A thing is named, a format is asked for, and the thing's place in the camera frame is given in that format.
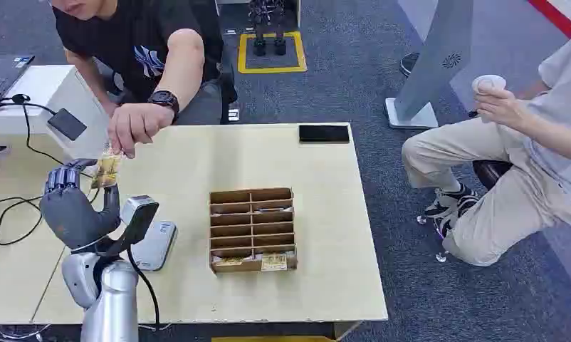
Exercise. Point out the person's hand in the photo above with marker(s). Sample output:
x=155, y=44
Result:
x=500, y=107

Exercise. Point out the person's left hand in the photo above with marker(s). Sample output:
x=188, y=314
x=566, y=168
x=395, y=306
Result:
x=137, y=123

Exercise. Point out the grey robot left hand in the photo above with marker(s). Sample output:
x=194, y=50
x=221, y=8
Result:
x=73, y=212

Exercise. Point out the yellow printed card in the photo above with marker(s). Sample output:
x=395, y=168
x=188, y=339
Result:
x=107, y=171

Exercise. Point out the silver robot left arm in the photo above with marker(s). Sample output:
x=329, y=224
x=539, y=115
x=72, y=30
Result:
x=115, y=302

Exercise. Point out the black wristwatch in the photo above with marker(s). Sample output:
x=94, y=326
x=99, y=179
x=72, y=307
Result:
x=164, y=99

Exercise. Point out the black stool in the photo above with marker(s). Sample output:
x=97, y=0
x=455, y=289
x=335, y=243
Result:
x=490, y=172

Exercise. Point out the small black flat device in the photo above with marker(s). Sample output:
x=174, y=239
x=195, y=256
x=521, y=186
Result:
x=67, y=124

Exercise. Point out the person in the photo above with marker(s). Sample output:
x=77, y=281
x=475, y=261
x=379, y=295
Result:
x=134, y=42
x=512, y=198

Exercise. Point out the grey stand with base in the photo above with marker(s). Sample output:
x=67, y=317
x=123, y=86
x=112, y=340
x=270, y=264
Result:
x=431, y=61

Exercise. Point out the silver flat device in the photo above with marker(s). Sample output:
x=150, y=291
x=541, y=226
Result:
x=155, y=245

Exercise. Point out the white box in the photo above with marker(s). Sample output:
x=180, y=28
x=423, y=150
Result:
x=54, y=89

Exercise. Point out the black office chair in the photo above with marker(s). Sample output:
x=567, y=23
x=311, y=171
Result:
x=228, y=80

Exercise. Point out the dark laptop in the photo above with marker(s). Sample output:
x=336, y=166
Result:
x=0, y=78

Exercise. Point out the wooden card box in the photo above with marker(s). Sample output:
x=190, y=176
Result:
x=252, y=231

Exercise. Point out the pale card in wooden box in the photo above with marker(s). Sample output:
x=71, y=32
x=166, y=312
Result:
x=226, y=261

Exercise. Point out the black robot legs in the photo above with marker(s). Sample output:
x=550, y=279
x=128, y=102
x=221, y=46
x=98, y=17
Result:
x=266, y=28

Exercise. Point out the black smartphone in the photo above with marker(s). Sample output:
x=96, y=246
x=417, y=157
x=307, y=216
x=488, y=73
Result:
x=323, y=134

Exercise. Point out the yellow card in wooden box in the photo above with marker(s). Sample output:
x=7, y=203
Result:
x=274, y=262

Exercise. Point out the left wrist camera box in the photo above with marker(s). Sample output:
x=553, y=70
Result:
x=139, y=215

